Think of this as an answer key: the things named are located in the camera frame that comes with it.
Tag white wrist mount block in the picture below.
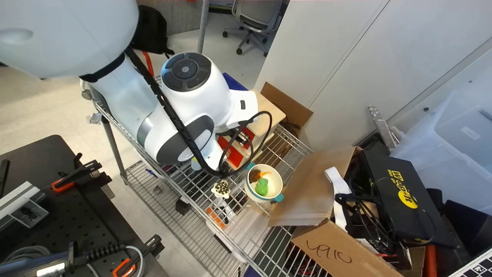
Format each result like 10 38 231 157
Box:
225 89 262 127

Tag grey office chair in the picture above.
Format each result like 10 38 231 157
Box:
222 0 289 57

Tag green toy vegetable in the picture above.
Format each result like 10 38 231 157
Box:
254 175 271 198

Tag silver wire shelf rack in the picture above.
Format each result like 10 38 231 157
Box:
82 83 360 277

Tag black case yellow logo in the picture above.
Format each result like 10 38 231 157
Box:
359 140 462 250

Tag white bowl teal handles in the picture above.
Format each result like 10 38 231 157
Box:
243 161 286 206

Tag brown cardboard box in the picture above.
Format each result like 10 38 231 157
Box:
268 144 408 277

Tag clear plastic storage bin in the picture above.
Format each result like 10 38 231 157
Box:
391 66 492 217

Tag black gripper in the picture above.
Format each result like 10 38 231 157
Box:
225 123 257 150

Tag black wire stand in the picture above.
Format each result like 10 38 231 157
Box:
334 190 412 269

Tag white cable loop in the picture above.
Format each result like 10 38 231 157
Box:
125 243 148 277

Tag red drawer with wooden knob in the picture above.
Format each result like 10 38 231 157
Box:
217 129 257 157
225 150 249 169

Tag black clamp orange handle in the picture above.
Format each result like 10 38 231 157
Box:
66 233 166 277
50 152 114 195

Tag blue plastic bin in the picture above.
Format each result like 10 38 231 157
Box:
222 70 254 93

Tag white plastic handle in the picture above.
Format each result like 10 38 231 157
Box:
323 166 354 197

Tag red tube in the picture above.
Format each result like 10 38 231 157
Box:
422 243 442 277

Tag wooden two-drawer cabinet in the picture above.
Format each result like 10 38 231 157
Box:
217 90 288 175

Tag silver metal rail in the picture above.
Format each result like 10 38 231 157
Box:
365 104 405 150

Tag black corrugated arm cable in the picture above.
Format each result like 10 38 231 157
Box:
122 47 274 178

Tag black rectangular device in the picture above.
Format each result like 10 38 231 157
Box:
174 197 194 217

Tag black backpack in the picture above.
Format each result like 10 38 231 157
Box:
130 4 174 55

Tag black tool case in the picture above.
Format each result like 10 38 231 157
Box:
0 133 171 277

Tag silver aluminium profile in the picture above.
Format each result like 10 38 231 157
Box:
0 180 51 227

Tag white keyboard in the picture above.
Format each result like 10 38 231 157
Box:
449 246 492 277

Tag black white spotted toy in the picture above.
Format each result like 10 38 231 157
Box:
209 178 234 201

